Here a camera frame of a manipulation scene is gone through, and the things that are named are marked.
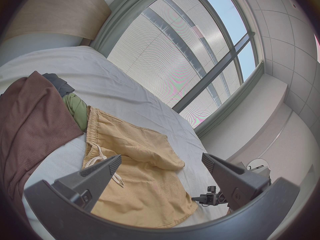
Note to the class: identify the window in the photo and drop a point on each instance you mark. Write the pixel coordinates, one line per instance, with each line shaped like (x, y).
(212, 72)

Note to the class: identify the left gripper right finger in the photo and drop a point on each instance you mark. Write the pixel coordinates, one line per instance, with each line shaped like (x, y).
(237, 186)

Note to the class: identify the brown garment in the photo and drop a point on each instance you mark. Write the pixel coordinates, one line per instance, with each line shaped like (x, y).
(32, 124)

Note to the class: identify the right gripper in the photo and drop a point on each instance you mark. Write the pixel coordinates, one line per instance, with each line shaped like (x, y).
(213, 199)

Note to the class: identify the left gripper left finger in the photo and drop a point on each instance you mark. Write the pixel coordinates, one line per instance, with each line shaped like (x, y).
(87, 184)

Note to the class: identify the black garment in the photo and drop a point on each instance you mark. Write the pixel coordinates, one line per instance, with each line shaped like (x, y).
(58, 84)

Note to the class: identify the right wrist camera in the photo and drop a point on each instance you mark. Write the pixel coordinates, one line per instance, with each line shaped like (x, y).
(211, 189)

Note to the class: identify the tan shorts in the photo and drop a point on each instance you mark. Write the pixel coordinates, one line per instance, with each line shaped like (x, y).
(150, 146)

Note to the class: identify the green garment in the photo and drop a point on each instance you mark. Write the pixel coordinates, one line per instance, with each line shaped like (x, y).
(77, 109)

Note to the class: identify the bed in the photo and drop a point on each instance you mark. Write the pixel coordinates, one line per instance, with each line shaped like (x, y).
(137, 89)

